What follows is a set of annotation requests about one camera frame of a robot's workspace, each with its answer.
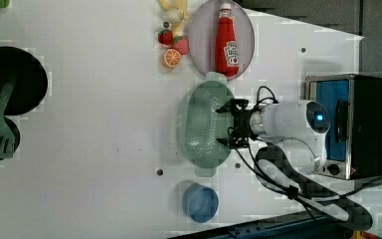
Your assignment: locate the blue-door toaster oven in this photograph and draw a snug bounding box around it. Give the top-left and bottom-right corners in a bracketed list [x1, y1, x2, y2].
[305, 74, 382, 180]

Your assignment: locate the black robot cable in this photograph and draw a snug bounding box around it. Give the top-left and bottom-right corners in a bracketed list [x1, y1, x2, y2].
[233, 85, 382, 239]

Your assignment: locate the mint green strainer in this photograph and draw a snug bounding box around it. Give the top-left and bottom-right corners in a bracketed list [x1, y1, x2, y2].
[177, 72, 234, 177]

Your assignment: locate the orange slice toy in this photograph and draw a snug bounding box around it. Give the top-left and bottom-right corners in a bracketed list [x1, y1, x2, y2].
[162, 49, 182, 69]

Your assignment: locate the black frying pan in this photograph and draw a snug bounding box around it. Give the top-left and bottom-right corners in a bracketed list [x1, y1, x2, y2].
[0, 46, 49, 160]

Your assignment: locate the blue cup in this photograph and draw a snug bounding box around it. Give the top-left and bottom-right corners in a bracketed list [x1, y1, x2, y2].
[182, 183, 219, 223]

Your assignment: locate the yellow plush banana toy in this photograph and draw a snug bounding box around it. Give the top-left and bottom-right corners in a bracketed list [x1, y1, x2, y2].
[157, 0, 189, 37]

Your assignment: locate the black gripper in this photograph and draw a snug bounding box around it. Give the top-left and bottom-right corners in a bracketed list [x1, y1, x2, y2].
[216, 99, 257, 148]

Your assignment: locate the red plush ketchup bottle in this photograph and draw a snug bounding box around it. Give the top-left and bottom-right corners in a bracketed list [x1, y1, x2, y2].
[215, 2, 240, 78]

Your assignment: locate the red toy strawberry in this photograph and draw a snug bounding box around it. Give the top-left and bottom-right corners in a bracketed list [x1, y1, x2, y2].
[158, 29, 173, 46]

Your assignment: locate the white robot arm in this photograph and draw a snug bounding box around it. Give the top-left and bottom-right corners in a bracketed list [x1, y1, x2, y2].
[216, 99, 373, 231]

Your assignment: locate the green round object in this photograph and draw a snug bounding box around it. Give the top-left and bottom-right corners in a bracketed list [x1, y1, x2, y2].
[0, 0, 11, 9]

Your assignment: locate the pink toy strawberry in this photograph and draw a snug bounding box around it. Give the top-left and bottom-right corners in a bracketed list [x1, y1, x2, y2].
[172, 36, 189, 55]

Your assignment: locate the grey round plate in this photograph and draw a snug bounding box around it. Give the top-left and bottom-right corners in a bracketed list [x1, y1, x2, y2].
[188, 0, 255, 80]

